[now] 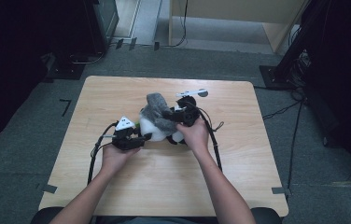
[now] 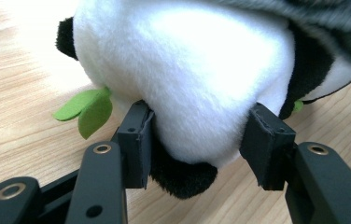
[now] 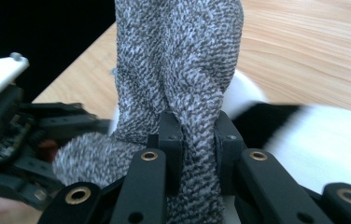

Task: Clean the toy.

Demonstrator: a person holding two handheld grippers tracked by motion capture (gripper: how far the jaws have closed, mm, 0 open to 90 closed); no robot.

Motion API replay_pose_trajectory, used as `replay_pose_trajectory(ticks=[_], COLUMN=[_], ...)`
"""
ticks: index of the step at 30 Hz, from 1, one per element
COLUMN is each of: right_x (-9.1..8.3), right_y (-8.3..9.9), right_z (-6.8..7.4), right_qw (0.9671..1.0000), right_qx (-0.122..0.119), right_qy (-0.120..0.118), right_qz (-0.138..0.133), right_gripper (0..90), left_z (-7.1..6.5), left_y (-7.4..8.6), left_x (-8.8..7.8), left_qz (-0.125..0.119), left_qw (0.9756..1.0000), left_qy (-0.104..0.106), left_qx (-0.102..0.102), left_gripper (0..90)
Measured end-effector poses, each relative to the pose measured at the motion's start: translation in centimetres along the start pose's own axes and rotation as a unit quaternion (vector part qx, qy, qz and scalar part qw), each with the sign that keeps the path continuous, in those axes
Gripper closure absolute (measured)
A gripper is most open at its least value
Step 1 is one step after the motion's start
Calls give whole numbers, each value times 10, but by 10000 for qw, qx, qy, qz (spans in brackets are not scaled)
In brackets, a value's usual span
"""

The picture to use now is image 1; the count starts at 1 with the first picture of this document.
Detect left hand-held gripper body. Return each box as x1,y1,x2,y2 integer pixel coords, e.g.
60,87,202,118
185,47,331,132
111,115,136,152

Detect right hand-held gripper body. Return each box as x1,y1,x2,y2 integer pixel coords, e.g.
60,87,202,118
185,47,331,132
175,88,209,128

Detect grey towel cloth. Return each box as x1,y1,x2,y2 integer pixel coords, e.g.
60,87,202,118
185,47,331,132
139,91,179,137

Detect panda plush toy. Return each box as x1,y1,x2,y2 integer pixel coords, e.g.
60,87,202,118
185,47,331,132
137,106,188,147

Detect person's left hand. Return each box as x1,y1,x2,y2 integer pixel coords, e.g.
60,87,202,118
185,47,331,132
101,145,141,177

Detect person's right hand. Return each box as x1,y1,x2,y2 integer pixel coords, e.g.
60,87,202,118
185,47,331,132
175,117,211,157

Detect black angled floor tape mark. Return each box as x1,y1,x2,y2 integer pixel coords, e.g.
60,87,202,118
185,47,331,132
59,98,73,118

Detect person's clothing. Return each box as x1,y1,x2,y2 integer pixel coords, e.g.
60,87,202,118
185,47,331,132
95,216,221,224

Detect grey tape strip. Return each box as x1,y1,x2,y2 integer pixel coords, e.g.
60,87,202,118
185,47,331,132
35,182,59,194
271,186,290,196

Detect black metal stand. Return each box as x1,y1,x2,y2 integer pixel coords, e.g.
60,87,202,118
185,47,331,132
259,0,332,91

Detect black cabinet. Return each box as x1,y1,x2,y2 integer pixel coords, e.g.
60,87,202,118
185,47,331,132
83,0,120,56

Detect light wooden desk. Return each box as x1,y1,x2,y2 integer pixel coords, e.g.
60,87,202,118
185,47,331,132
168,0,308,54

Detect left hand-held gripper cable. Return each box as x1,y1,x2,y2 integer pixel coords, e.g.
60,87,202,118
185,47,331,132
86,121,119,187

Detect hand-held gripper cable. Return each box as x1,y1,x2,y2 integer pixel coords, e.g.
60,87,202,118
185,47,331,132
86,121,119,187
194,105,225,173

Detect right hand-held gripper cable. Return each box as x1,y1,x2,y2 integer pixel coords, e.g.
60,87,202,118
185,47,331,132
194,105,225,173

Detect black floor cable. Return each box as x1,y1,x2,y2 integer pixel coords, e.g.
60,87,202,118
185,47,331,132
287,102,304,196
261,98,304,121
69,49,106,65

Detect hanging black cable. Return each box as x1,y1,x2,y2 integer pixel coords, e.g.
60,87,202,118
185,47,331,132
163,0,190,49

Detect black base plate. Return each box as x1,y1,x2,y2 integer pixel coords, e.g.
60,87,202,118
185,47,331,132
44,52,86,80

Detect bundle of cables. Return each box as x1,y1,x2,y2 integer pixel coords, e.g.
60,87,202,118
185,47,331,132
288,49,312,103

